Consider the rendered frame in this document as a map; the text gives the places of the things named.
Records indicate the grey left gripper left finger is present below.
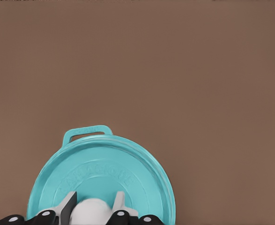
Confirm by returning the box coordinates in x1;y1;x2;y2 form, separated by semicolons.
35;191;78;225

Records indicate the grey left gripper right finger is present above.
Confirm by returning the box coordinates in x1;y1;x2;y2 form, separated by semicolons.
107;191;139;225

